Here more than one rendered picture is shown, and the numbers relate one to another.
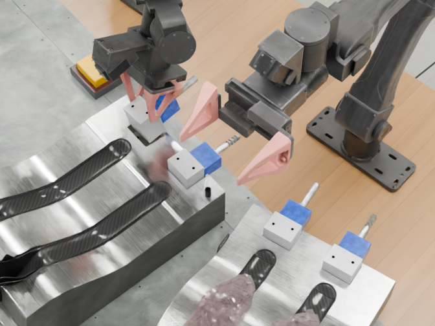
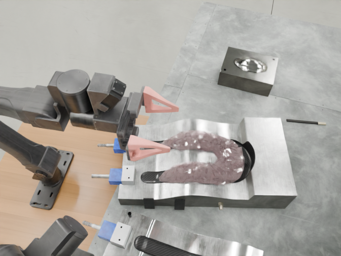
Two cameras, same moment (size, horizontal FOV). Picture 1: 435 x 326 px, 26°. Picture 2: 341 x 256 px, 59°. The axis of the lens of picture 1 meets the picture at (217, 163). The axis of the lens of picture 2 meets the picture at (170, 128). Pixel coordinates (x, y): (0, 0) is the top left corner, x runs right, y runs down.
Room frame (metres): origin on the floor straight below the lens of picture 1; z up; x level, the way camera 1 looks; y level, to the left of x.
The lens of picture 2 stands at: (0.83, 0.28, 1.69)
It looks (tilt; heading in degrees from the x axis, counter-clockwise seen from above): 57 degrees down; 238
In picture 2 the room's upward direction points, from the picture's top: straight up
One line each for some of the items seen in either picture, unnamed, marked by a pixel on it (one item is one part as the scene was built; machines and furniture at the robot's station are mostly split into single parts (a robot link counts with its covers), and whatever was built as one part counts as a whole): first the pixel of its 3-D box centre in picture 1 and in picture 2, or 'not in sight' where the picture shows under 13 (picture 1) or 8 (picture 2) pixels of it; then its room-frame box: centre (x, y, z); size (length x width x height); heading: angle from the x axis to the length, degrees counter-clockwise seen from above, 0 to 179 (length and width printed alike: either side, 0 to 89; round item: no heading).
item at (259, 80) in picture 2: not in sight; (247, 70); (0.13, -0.27, 0.84); 0.20 x 0.15 x 0.07; 130
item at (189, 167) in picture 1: (208, 156); (105, 230); (0.86, 0.01, 0.89); 0.13 x 0.05 x 0.05; 130
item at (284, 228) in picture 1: (296, 213); (113, 176); (0.78, -0.13, 0.86); 0.13 x 0.05 x 0.05; 147
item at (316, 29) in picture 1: (322, 42); (66, 97); (0.81, -0.14, 1.24); 0.12 x 0.09 x 0.12; 138
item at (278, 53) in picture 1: (272, 78); (112, 102); (0.74, -0.07, 1.25); 0.07 x 0.06 x 0.11; 48
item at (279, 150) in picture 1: (254, 152); (155, 110); (0.66, -0.05, 1.20); 0.09 x 0.07 x 0.07; 138
